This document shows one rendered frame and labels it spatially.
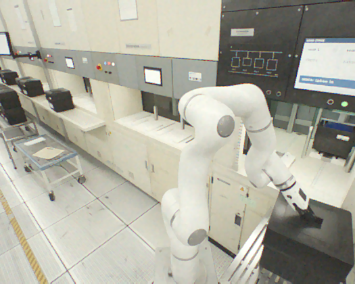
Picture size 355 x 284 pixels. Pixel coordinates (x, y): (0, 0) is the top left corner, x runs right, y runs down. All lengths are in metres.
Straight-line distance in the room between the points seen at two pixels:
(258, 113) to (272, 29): 0.57
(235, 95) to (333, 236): 0.68
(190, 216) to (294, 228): 0.47
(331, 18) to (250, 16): 0.34
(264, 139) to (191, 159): 0.28
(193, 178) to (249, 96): 0.30
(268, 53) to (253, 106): 0.54
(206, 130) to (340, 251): 0.69
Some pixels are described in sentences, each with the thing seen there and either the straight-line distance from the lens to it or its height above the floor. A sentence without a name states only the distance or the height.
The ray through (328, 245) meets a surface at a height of 1.01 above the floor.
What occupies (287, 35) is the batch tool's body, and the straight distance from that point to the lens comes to 1.16.
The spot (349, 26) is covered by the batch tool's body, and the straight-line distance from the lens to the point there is 1.11.
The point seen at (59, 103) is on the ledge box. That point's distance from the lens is 3.22.
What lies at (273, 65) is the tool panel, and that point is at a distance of 1.18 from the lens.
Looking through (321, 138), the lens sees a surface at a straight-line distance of 1.77.
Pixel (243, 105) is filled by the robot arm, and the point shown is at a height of 1.52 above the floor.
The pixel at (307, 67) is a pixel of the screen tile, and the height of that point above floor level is 1.56.
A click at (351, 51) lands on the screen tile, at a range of 1.11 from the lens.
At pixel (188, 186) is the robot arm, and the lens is 0.68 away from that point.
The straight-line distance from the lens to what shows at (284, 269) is 1.13.
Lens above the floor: 1.73
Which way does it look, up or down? 28 degrees down
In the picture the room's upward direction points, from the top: 2 degrees counter-clockwise
